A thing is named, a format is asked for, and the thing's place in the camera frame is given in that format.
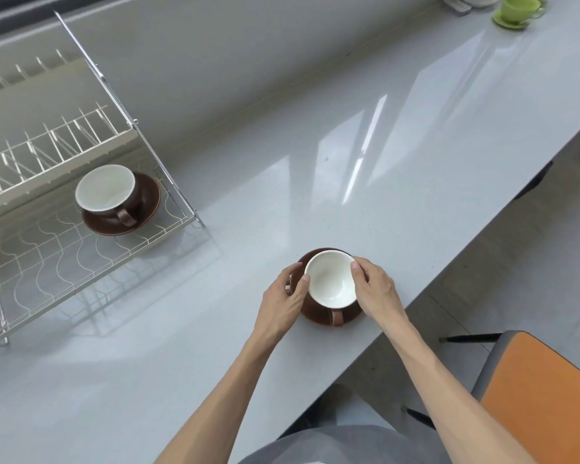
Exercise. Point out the person's right hand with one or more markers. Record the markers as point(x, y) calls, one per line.
point(379, 297)

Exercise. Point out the person's left hand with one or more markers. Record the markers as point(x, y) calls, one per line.
point(278, 309)

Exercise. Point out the person's right thumb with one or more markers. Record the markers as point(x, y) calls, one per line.
point(358, 278)

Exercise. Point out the person's left thumb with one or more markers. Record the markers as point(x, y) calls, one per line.
point(301, 287)

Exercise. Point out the brown cup with white inside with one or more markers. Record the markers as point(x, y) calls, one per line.
point(104, 188)
point(331, 280)

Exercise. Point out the brown saucer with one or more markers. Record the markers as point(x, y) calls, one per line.
point(319, 315)
point(147, 200)

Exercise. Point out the person's left forearm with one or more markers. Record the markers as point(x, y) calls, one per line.
point(222, 396)

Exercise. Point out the person's right forearm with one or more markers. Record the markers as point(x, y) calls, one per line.
point(444, 391)

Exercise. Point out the person's grey clothing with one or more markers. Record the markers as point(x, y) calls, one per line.
point(338, 447)

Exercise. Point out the black chair leg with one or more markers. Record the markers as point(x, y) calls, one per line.
point(534, 181)

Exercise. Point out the orange and grey chair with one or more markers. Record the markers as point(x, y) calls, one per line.
point(546, 396)

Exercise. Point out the small white flat device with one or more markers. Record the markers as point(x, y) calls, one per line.
point(457, 7)

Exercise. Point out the green saucer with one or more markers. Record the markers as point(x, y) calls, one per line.
point(505, 21)

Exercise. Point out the green cup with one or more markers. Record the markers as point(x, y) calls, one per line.
point(519, 5)

